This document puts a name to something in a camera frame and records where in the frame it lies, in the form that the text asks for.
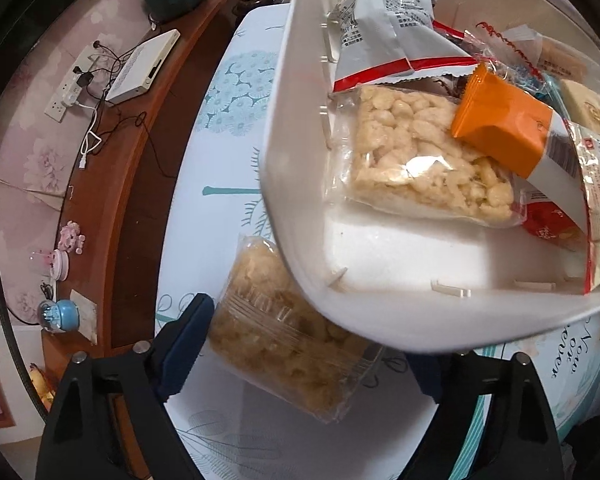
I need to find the floral teal tablecloth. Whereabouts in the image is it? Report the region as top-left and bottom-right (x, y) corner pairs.
(156, 4), (600, 479)

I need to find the orange white snack packet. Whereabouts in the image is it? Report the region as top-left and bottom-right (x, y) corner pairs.
(451, 64), (588, 232)

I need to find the blue snow globe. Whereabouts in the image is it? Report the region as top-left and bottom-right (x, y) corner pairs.
(38, 299), (80, 334)

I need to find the white set-top box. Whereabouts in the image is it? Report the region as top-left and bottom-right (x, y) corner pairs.
(105, 29), (181, 104)

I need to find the white plastic storage bin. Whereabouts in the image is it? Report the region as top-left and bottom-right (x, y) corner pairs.
(260, 0), (600, 353)

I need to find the wall power strip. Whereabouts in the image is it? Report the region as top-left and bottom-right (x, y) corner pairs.
(44, 44), (99, 122)

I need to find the white red snack packet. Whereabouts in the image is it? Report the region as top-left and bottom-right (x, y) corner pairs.
(328, 0), (479, 92)

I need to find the pink figurine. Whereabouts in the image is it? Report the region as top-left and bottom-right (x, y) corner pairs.
(57, 221), (85, 255)

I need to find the wooden tv cabinet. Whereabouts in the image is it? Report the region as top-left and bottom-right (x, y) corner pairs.
(42, 0), (238, 378)

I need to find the clear puffed rice packet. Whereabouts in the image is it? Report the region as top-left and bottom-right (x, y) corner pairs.
(208, 237), (384, 424)

